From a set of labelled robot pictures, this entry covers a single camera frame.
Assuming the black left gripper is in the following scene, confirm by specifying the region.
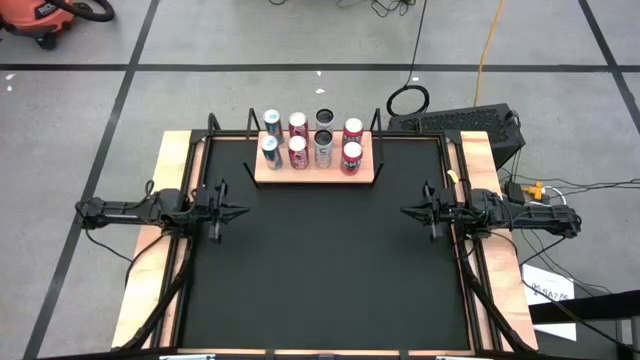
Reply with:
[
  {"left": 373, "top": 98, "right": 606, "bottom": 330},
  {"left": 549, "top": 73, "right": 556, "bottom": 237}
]
[{"left": 192, "top": 179, "right": 252, "bottom": 246}]

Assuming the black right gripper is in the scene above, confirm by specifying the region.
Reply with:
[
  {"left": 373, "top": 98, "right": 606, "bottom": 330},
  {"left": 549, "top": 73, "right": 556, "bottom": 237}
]
[{"left": 400, "top": 179, "right": 457, "bottom": 245}]

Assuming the blue silver energy drink can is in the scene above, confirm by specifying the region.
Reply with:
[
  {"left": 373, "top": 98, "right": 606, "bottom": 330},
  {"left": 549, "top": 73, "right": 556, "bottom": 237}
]
[
  {"left": 260, "top": 134, "right": 284, "bottom": 171},
  {"left": 262, "top": 108, "right": 285, "bottom": 145}
]

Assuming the red Coca-Cola can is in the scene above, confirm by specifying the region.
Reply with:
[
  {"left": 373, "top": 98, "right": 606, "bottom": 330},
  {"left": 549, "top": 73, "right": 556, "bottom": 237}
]
[
  {"left": 287, "top": 111, "right": 310, "bottom": 141},
  {"left": 287, "top": 135, "right": 310, "bottom": 171}
]

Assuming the white Celsius drink can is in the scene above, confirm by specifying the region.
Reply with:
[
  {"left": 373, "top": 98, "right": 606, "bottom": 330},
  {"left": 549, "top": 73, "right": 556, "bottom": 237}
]
[
  {"left": 313, "top": 129, "right": 335, "bottom": 170},
  {"left": 314, "top": 108, "right": 335, "bottom": 134}
]

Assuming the black power adapter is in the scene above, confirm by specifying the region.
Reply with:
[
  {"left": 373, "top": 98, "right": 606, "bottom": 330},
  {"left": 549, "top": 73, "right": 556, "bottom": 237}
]
[{"left": 503, "top": 180, "right": 526, "bottom": 202}]

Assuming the black perforated computer case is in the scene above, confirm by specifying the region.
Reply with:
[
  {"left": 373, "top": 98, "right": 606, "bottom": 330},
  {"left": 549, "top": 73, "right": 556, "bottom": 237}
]
[{"left": 387, "top": 102, "right": 527, "bottom": 170}]

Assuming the yellow power plug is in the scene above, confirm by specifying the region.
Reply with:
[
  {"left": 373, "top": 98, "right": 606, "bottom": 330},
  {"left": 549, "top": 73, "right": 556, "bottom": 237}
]
[{"left": 522, "top": 181, "right": 547, "bottom": 202}]

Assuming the white paper sign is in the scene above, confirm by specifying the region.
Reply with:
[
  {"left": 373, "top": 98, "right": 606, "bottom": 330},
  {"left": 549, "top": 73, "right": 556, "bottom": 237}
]
[{"left": 520, "top": 263, "right": 577, "bottom": 342}]

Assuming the black metal beam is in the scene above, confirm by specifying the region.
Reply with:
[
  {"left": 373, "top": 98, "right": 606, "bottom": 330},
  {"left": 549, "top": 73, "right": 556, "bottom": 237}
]
[{"left": 528, "top": 288, "right": 640, "bottom": 326}]

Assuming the orange shop vacuum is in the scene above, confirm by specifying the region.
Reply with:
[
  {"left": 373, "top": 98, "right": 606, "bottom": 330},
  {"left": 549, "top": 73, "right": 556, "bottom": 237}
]
[{"left": 0, "top": 0, "right": 77, "bottom": 51}]

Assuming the wooden shelf with black frame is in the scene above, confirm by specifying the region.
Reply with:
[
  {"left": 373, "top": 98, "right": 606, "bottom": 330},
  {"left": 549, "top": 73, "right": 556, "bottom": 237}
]
[{"left": 243, "top": 107, "right": 386, "bottom": 190}]

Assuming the black aluminium table frame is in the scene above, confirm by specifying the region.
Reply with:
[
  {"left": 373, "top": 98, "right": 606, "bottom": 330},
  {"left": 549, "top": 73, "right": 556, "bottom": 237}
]
[{"left": 112, "top": 112, "right": 539, "bottom": 360}]

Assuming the black coiled cable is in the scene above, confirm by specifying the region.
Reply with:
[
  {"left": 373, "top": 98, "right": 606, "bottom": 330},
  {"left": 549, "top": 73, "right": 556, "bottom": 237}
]
[{"left": 385, "top": 0, "right": 431, "bottom": 119}]

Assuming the yellow extension cord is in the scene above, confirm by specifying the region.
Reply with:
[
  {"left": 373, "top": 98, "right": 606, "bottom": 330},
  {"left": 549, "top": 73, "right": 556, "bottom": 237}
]
[{"left": 472, "top": 0, "right": 506, "bottom": 107}]

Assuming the black floor cable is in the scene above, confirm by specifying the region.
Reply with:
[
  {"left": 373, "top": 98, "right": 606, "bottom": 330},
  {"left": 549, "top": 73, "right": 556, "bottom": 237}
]
[
  {"left": 267, "top": 0, "right": 419, "bottom": 19},
  {"left": 514, "top": 229, "right": 640, "bottom": 360}
]

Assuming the black vacuum hose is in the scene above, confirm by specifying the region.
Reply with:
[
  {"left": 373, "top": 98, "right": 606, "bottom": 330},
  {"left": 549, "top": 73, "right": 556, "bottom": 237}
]
[{"left": 49, "top": 0, "right": 116, "bottom": 24}]

